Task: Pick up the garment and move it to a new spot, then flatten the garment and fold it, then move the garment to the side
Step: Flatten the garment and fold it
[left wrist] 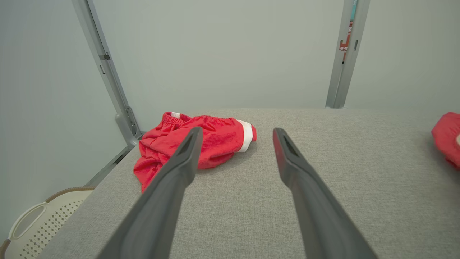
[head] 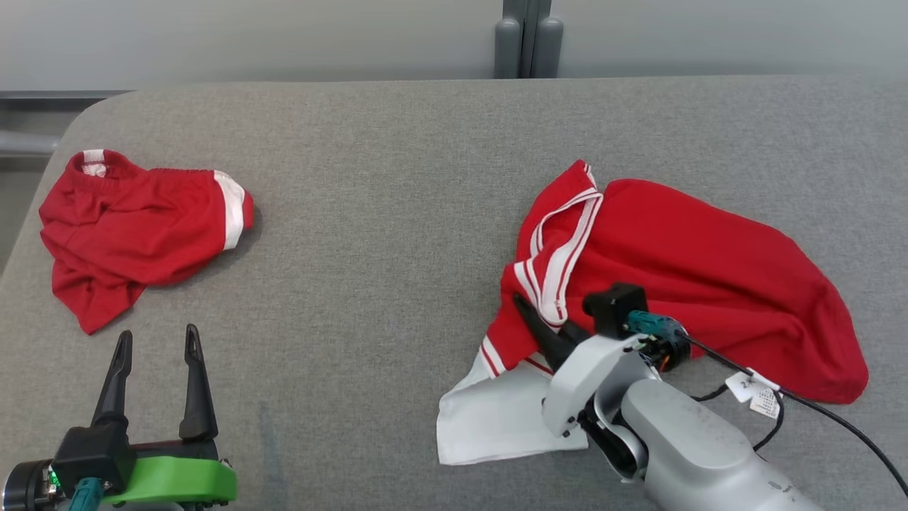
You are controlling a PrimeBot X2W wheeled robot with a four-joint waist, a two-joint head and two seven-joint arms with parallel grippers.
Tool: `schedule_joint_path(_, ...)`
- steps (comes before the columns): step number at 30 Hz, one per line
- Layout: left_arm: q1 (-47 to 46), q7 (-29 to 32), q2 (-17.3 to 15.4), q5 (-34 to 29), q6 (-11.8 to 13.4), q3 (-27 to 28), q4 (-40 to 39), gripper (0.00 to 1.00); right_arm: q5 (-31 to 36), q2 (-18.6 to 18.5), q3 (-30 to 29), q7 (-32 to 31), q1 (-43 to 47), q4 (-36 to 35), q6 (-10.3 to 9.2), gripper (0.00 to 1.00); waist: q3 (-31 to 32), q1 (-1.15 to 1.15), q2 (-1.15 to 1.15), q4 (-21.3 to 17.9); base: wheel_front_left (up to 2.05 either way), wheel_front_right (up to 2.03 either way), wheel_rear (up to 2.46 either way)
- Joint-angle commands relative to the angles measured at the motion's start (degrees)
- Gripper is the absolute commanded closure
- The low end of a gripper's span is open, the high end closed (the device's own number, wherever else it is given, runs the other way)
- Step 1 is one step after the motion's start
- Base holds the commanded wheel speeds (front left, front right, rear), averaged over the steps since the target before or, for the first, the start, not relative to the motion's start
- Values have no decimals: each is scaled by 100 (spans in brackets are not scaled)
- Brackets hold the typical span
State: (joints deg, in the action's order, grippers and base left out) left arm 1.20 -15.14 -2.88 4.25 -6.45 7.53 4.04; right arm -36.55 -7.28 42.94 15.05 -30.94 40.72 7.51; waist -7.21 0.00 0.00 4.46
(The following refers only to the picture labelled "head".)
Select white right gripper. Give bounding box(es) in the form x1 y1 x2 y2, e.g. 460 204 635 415
512 292 690 439

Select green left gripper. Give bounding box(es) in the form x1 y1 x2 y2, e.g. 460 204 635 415
91 324 238 508

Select red jersey with white sleeves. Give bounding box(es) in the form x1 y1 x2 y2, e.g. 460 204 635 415
436 160 870 467

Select red shorts with white stripes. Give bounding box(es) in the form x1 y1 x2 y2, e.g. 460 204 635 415
39 149 255 334

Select grey fabric sofa seat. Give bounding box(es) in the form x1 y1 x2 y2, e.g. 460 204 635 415
0 75 908 511

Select black cable with teal plug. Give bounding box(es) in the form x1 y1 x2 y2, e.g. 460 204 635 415
69 477 106 511
628 311 908 498

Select white cable label tag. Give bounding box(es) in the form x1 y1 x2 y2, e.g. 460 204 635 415
725 369 782 419

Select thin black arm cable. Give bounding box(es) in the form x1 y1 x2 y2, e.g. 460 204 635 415
692 383 785 452

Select grey rounded post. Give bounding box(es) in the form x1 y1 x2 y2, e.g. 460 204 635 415
494 18 523 79
536 18 565 79

